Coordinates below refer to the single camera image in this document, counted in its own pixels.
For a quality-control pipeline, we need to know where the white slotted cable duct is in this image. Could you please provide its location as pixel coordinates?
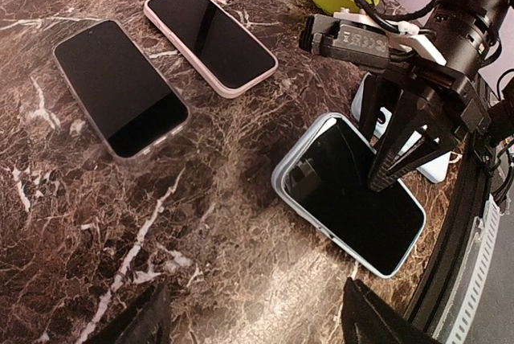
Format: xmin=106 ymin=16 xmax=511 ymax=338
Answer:
xmin=434 ymin=198 xmax=502 ymax=343

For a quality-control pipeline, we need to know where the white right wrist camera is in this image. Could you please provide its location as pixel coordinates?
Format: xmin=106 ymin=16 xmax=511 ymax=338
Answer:
xmin=299 ymin=8 xmax=447 ymax=72

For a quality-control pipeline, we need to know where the light blue phone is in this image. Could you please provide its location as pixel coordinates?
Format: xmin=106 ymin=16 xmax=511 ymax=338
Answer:
xmin=351 ymin=72 xmax=451 ymax=183

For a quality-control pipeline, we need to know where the black front table rail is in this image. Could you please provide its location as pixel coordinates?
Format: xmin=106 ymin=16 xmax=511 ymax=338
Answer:
xmin=403 ymin=78 xmax=511 ymax=337

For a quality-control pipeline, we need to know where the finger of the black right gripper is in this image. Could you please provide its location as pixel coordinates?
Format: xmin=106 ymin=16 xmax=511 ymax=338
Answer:
xmin=357 ymin=73 xmax=400 ymax=139
xmin=367 ymin=91 xmax=460 ymax=192

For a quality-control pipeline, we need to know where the pink phone case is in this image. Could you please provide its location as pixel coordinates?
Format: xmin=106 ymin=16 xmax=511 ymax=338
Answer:
xmin=143 ymin=0 xmax=279 ymax=99

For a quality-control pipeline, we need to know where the grey-blue phone case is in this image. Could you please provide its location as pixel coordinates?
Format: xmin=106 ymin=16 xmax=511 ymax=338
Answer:
xmin=271 ymin=113 xmax=427 ymax=280

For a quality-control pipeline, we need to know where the white-backed phone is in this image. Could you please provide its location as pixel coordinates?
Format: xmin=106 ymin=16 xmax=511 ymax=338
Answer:
xmin=280 ymin=117 xmax=426 ymax=276

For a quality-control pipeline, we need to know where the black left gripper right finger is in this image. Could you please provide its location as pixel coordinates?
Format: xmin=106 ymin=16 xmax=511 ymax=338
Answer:
xmin=341 ymin=277 xmax=438 ymax=343

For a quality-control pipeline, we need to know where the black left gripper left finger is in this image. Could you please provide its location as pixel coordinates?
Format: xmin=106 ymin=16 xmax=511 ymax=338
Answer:
xmin=85 ymin=282 xmax=171 ymax=343

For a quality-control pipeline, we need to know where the clear magsafe phone case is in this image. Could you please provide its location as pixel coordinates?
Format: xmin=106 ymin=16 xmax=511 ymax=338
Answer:
xmin=51 ymin=18 xmax=192 ymax=162

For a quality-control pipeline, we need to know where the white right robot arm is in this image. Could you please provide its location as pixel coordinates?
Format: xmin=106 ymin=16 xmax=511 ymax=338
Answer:
xmin=359 ymin=0 xmax=513 ymax=191

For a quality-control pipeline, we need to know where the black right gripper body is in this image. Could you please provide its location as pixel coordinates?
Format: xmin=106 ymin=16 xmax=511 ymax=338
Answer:
xmin=378 ymin=57 xmax=492 ymax=139

